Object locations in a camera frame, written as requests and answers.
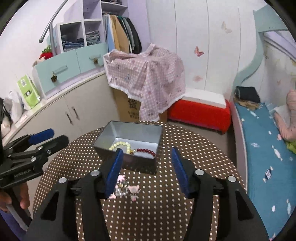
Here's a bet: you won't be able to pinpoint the teal drawer unit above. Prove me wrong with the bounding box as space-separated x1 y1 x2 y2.
32 43 107 99

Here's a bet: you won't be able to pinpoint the pink charm keychain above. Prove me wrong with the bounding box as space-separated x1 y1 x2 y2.
109 175 140 202

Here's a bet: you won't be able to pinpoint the cream bead bracelet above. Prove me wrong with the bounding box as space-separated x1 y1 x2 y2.
108 141 137 155

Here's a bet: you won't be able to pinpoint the teal bunk bed frame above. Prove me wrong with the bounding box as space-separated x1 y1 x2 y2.
232 4 288 93

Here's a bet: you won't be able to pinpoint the pink and green quilt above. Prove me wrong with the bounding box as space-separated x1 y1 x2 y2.
274 90 295 154

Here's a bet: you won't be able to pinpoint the cream low cabinet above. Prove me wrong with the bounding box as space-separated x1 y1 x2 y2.
2 71 120 163

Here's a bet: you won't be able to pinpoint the cardboard box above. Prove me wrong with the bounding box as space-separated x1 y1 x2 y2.
112 88 168 122

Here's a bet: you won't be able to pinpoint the white plastic bag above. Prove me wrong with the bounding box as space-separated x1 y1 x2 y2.
4 90 23 123

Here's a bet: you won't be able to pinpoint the red storage stool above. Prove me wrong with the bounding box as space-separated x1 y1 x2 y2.
168 99 231 134

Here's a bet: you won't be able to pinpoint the red strawberry plush toy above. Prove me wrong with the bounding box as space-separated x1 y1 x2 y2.
32 45 53 67

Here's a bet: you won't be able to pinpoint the purple stair shelf unit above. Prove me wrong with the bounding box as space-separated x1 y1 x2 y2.
48 1 151 55

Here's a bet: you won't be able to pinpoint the pink checkered cloth cover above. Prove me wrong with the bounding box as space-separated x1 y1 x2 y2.
103 44 186 121

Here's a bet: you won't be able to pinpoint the dark metal tin box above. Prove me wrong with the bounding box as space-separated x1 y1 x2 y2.
93 121 163 174

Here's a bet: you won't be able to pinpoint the person's left hand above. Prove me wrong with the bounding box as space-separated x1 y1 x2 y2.
1 183 30 213

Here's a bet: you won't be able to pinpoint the blue patterned mattress sheet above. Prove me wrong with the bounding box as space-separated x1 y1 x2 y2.
235 103 295 240

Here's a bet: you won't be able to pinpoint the hanging clothes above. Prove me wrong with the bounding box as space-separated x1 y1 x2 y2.
103 13 142 54

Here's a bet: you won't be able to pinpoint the green white paper bag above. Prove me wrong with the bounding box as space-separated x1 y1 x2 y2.
17 75 41 110

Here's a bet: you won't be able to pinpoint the grey metal handrail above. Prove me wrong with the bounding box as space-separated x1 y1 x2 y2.
39 0 68 45

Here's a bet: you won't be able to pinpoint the dark red bead bracelet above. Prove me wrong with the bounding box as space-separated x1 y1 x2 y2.
136 148 157 157

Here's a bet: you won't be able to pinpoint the folded dark clothes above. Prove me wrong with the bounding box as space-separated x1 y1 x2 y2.
233 86 260 110

